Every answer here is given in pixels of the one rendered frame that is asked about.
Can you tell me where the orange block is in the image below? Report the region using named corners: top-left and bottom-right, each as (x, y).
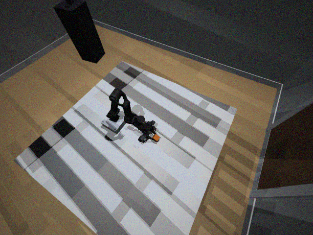
top-left (152, 134), bottom-right (160, 141)

